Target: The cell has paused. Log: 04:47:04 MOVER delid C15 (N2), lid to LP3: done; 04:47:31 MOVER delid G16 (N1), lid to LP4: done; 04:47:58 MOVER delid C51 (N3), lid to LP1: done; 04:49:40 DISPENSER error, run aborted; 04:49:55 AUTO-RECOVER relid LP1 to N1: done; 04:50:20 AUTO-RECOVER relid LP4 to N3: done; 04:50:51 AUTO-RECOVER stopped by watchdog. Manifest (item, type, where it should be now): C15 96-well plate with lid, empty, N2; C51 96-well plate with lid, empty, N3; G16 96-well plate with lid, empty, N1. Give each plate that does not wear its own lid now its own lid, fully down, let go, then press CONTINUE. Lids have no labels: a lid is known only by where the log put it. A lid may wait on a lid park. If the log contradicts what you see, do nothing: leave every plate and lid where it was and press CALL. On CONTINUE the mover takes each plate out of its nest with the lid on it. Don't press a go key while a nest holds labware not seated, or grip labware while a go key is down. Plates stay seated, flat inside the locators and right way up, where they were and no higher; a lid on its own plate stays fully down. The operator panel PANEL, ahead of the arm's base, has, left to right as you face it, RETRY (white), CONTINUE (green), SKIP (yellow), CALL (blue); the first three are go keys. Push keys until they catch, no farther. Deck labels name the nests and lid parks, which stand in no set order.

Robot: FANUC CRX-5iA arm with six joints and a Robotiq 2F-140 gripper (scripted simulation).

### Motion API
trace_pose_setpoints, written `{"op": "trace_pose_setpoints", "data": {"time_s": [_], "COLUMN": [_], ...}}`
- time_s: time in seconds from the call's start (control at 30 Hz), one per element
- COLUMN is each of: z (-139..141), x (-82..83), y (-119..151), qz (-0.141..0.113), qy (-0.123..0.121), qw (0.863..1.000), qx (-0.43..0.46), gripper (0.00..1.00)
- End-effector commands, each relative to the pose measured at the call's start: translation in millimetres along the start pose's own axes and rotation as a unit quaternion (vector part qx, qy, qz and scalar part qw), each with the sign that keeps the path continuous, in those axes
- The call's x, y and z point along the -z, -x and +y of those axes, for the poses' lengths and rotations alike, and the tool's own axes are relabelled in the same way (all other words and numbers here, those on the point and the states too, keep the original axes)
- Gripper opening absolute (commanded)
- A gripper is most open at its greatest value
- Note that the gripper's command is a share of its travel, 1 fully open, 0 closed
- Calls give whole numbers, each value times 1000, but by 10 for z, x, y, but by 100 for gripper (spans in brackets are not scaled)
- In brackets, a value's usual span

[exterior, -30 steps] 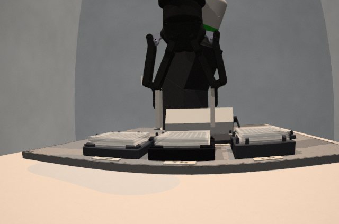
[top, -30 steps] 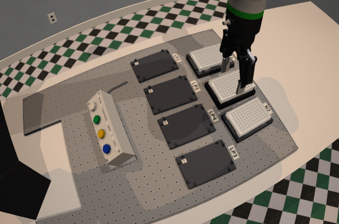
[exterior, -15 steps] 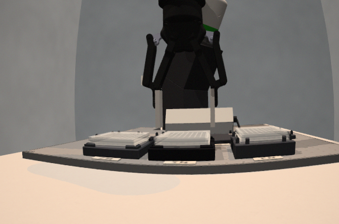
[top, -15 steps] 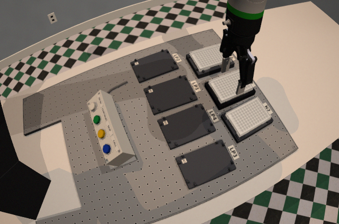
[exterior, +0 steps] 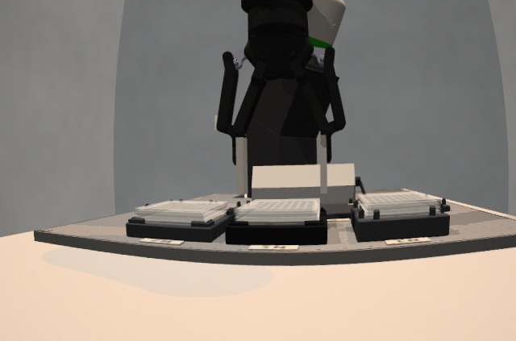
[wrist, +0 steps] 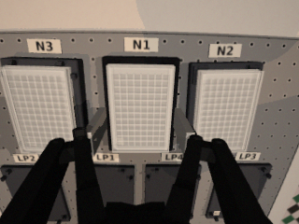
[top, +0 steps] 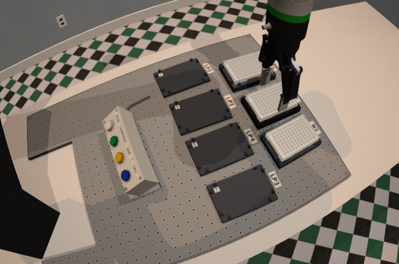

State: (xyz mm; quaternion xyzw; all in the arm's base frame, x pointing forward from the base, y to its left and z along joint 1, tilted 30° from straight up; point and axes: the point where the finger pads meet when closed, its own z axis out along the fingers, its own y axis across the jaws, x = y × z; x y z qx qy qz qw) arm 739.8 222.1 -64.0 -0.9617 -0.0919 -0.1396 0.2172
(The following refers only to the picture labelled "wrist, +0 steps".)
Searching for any grey perforated base plate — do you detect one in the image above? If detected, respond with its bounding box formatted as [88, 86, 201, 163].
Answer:
[0, 30, 299, 224]

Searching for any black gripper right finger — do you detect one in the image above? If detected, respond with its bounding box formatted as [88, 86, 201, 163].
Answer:
[159, 108, 273, 224]

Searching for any white label reading lp3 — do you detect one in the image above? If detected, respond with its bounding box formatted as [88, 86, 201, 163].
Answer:
[235, 152, 261, 161]

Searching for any cream label reading lp2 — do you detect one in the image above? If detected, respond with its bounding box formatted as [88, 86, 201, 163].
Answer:
[13, 154, 39, 162]

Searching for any white label reading lp1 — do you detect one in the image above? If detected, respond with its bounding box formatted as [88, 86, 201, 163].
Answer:
[93, 152, 119, 162]

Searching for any white n2 label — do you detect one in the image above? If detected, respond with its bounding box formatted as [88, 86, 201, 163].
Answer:
[208, 44, 242, 58]

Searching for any white n3 label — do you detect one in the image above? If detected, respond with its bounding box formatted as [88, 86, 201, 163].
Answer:
[27, 39, 62, 53]

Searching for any white well plate lid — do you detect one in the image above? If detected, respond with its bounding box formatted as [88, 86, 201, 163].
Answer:
[0, 66, 76, 154]
[194, 70, 264, 153]

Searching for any white label reading lp4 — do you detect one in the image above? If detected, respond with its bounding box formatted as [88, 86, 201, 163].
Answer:
[161, 152, 183, 161]

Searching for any white label reading n1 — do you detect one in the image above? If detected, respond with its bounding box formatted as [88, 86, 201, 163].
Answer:
[124, 37, 159, 52]

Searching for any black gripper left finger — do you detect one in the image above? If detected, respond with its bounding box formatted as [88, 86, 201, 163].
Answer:
[0, 107, 108, 224]

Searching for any translucent plastic plate lid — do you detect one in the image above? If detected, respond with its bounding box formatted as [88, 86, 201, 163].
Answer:
[106, 64, 176, 153]

